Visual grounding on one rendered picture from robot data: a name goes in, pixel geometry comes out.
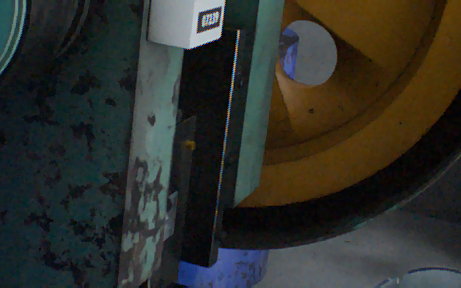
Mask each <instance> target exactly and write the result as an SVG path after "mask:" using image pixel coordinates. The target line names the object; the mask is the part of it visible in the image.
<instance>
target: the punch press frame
mask: <svg viewBox="0 0 461 288"><path fill-rule="evenodd" d="M284 1H285V0H225V4H224V11H223V18H222V23H223V24H228V25H236V26H240V27H244V28H246V29H247V30H246V36H245V43H244V54H243V61H242V67H241V73H240V75H241V76H242V77H243V78H244V79H245V85H244V88H243V89H242V90H239V92H238V98H237V111H236V117H235V123H234V130H233V142H232V148H231V152H232V155H234V156H235V159H236V161H235V163H234V166H232V167H229V173H228V179H227V185H226V198H225V204H224V208H226V209H233V208H234V207H235V206H237V205H238V204H239V203H240V202H242V201H243V200H244V199H245V198H247V197H248V195H250V194H251V193H252V192H254V191H255V190H256V189H257V188H259V184H260V179H261V174H262V162H263V156H264V150H265V144H266V133H267V127H268V122H269V115H270V104H271V98H272V93H273V81H274V75H275V70H276V64H277V52H278V47H279V41H280V29H281V24H282V18H283V7H284ZM150 10H151V0H73V6H72V11H71V19H70V22H69V25H68V27H67V32H66V34H65V36H64V38H63V42H62V44H61V45H60V48H59V49H58V51H57V52H56V55H55V56H54V57H53V59H52V60H51V61H50V62H49V64H48V65H47V66H46V68H45V69H44V70H42V71H41V72H40V73H39V74H38V75H37V76H36V77H34V78H33V79H32V80H31V81H29V82H28V83H26V84H23V85H22V86H20V87H19V88H16V89H14V90H12V91H9V92H4V93H2V94H0V288H137V287H138V286H140V284H141V283H143V282H144V281H145V280H147V278H149V277H151V275H153V274H154V273H155V272H156V271H158V270H159V269H160V268H161V255H162V247H163V240H164V233H165V229H164V226H165V219H166V211H167V204H168V190H169V182H170V175H171V161H172V153H173V146H174V139H175V125H176V117H177V110H178V103H179V88H180V81H181V74H182V60H183V52H184V48H182V47H174V46H170V45H166V44H162V43H154V42H150V41H149V40H147V34H148V26H149V19H150Z"/></svg>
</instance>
